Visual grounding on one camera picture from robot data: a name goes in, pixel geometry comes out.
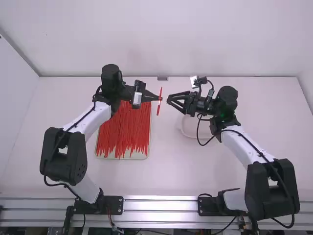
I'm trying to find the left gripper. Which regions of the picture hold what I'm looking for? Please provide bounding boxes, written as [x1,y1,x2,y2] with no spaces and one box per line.
[121,79,163,103]

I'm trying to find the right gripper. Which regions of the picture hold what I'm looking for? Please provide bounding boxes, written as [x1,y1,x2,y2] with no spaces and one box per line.
[166,91,218,118]

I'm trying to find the orange cable tie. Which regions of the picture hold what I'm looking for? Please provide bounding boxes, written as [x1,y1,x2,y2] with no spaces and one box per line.
[156,87,163,117]

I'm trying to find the white dish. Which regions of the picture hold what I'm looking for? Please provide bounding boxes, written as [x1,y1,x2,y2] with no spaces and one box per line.
[176,113,214,141]

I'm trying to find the pale tray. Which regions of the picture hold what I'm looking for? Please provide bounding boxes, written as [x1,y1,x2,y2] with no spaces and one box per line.
[94,99,154,161]

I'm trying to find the silver rails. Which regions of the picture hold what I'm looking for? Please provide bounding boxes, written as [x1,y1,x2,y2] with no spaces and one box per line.
[0,194,313,229]

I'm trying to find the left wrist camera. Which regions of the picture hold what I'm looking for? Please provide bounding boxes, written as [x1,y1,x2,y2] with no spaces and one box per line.
[132,91,143,109]

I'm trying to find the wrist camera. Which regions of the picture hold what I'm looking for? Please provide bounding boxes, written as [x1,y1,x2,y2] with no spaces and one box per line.
[132,91,143,109]
[190,75,208,89]

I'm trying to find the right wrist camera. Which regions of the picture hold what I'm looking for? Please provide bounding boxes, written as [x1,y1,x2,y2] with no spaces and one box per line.
[190,75,208,89]

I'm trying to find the row of orange cable ties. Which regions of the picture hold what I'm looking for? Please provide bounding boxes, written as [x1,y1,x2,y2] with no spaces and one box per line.
[95,99,151,160]

